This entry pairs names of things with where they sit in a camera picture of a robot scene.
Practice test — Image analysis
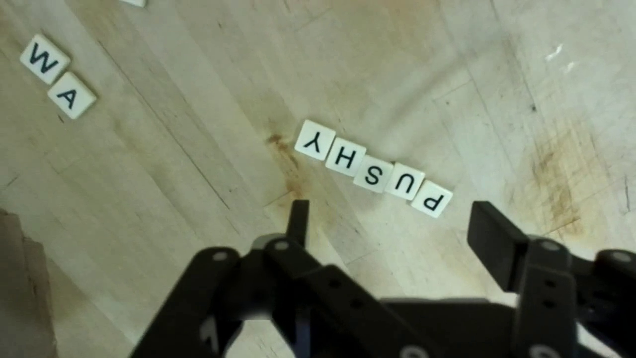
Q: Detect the white letter tile H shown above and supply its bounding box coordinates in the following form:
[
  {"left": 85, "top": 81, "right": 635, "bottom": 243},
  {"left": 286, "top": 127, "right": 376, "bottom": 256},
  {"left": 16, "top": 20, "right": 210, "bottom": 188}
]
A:
[{"left": 325, "top": 138, "right": 367, "bottom": 177}]

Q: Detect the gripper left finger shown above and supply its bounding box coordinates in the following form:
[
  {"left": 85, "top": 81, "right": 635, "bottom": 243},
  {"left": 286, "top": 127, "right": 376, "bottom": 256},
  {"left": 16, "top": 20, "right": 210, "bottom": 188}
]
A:
[{"left": 130, "top": 200, "right": 428, "bottom": 358}]

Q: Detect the white letter tile U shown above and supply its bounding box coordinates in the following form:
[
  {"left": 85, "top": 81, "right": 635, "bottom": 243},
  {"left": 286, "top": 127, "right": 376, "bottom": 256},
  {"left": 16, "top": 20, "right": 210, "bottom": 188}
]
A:
[{"left": 385, "top": 163, "right": 426, "bottom": 201}]

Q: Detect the white letter tile S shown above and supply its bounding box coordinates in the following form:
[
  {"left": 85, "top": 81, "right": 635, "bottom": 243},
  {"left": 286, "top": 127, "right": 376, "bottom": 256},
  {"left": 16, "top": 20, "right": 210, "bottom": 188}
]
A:
[{"left": 353, "top": 155, "right": 395, "bottom": 194}]

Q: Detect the white letter tile Y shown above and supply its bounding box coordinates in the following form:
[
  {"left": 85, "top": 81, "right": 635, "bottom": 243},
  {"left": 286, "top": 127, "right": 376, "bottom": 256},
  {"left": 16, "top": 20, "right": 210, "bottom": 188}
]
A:
[{"left": 294, "top": 120, "right": 337, "bottom": 161}]

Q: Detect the white letter tile A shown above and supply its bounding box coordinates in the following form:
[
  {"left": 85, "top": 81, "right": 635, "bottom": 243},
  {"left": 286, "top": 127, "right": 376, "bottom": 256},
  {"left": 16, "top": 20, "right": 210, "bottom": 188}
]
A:
[{"left": 48, "top": 72, "right": 97, "bottom": 120}]

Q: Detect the white letter tile P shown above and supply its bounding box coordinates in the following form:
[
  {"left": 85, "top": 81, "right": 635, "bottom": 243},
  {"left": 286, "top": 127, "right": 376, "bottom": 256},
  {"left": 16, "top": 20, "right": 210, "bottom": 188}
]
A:
[{"left": 411, "top": 180, "right": 453, "bottom": 218}]

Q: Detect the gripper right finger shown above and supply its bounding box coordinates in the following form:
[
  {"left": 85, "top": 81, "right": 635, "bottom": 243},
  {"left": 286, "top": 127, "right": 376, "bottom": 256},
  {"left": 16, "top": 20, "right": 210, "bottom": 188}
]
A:
[{"left": 468, "top": 201, "right": 636, "bottom": 358}]

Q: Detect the white letter tile M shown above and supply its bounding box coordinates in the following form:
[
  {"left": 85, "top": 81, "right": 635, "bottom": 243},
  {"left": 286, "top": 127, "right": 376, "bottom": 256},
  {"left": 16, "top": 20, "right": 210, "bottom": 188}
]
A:
[{"left": 20, "top": 34, "right": 71, "bottom": 85}]

